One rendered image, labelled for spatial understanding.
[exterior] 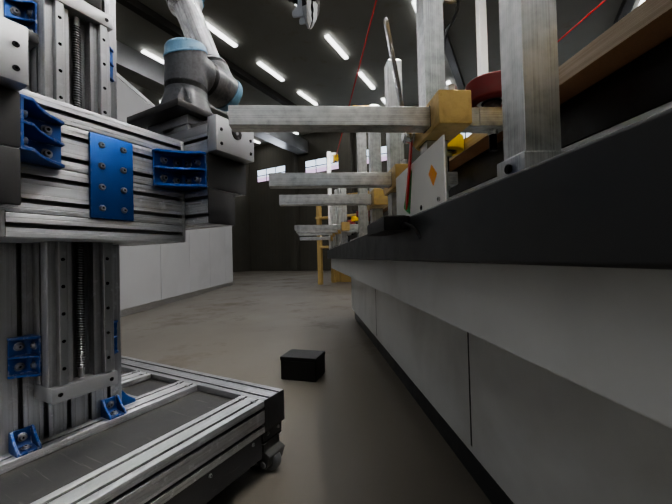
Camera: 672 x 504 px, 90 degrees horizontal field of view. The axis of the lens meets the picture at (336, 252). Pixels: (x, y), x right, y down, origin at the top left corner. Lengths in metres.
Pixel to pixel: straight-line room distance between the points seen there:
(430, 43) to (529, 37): 0.29
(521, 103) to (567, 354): 0.23
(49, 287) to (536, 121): 0.93
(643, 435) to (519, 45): 0.49
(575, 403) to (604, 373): 0.37
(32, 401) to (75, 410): 0.10
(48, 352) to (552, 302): 0.94
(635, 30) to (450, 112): 0.21
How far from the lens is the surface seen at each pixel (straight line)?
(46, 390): 1.01
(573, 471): 0.75
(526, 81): 0.39
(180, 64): 1.15
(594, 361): 0.34
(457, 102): 0.56
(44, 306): 0.98
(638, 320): 0.30
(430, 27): 0.69
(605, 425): 0.66
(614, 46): 0.57
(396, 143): 0.86
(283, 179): 0.77
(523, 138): 0.37
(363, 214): 1.33
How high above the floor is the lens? 0.63
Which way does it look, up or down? 1 degrees up
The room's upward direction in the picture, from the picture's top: 1 degrees counter-clockwise
